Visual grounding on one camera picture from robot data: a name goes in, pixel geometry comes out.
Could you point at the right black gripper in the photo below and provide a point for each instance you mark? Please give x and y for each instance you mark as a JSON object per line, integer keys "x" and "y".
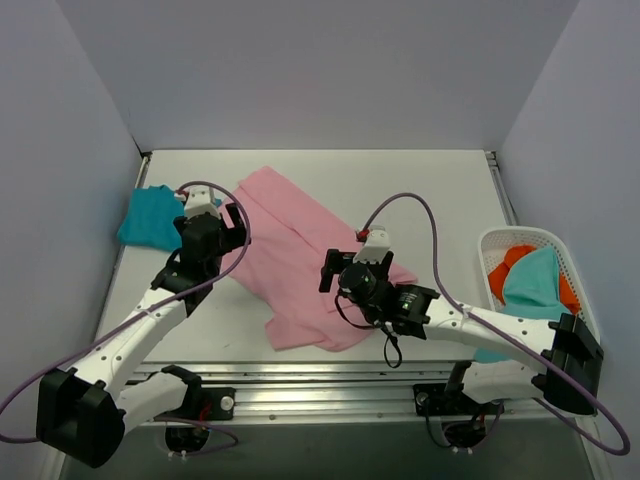
{"x": 329, "y": 270}

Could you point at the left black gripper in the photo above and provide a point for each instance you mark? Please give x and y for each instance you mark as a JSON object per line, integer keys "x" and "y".
{"x": 232, "y": 220}

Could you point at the pink t shirt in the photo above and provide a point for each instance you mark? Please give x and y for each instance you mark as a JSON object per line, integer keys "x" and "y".
{"x": 290, "y": 235}

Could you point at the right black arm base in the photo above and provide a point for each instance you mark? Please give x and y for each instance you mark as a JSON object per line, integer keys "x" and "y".
{"x": 453, "y": 420}

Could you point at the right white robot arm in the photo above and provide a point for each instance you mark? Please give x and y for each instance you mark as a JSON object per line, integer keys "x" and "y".
{"x": 556, "y": 361}

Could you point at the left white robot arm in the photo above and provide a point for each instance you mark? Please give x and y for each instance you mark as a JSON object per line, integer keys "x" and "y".
{"x": 86, "y": 410}

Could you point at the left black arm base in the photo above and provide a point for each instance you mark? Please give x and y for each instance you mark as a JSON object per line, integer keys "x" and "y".
{"x": 215, "y": 402}

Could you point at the folded teal t shirt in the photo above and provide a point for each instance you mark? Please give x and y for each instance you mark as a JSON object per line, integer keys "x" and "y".
{"x": 149, "y": 219}

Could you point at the white plastic laundry basket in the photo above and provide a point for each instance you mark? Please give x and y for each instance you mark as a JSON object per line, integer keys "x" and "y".
{"x": 529, "y": 271}

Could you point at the light turquoise t shirt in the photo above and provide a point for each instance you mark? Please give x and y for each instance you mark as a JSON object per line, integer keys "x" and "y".
{"x": 530, "y": 290}

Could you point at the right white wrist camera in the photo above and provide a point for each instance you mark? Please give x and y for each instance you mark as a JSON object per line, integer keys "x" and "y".
{"x": 375, "y": 245}

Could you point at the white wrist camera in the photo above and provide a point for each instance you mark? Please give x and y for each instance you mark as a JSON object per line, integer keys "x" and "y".
{"x": 200, "y": 200}
{"x": 375, "y": 245}

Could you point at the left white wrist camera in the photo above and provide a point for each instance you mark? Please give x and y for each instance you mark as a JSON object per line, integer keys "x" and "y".
{"x": 200, "y": 200}

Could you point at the aluminium mounting rail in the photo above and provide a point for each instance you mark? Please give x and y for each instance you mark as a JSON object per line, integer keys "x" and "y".
{"x": 316, "y": 393}

